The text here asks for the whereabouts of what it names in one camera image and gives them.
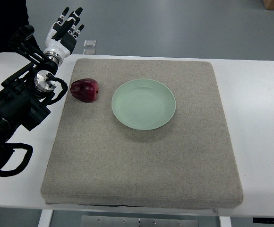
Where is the metal table base plate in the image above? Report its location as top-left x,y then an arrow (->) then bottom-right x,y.
80,215 -> 199,227

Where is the white left table leg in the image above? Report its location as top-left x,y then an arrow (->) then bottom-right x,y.
38,210 -> 53,227

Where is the floor socket cover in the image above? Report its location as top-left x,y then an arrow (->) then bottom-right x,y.
83,39 -> 96,47
83,48 -> 96,55

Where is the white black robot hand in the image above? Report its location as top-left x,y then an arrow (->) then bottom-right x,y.
44,7 -> 85,61

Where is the lower floor socket cover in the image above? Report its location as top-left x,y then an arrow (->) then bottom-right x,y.
83,48 -> 96,55

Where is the black table control panel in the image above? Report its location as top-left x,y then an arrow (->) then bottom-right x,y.
252,218 -> 274,224

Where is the white table leg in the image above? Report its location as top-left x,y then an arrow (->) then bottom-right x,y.
219,216 -> 232,227
38,210 -> 53,227

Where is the beige fabric cushion mat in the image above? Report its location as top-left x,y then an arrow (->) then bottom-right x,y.
41,59 -> 243,209

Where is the white right table leg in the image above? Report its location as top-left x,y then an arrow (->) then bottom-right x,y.
219,216 -> 232,227

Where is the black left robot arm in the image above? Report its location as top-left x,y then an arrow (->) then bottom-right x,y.
0,25 -> 68,177

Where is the red apple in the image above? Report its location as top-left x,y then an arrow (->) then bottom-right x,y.
70,79 -> 99,103

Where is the light green plate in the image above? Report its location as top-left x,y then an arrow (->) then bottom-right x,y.
111,79 -> 176,131

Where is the upper floor socket cover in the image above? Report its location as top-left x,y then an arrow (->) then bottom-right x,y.
83,39 -> 96,47

